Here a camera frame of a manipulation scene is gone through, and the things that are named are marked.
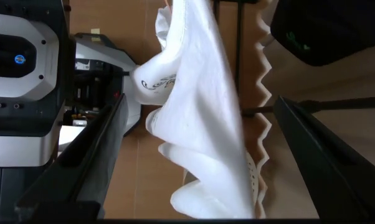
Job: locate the white garment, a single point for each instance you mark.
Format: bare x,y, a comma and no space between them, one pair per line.
206,124

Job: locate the black clothes rack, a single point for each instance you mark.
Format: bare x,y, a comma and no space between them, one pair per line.
346,104

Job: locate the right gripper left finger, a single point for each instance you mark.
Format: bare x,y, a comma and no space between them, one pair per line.
50,189

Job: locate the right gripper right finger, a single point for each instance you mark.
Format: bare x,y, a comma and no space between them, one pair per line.
327,189

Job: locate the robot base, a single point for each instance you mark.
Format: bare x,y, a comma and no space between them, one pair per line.
22,77

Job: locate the black garment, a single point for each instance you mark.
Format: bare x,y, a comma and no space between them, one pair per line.
330,28

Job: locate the white laundry basket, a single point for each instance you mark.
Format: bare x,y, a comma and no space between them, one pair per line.
253,174

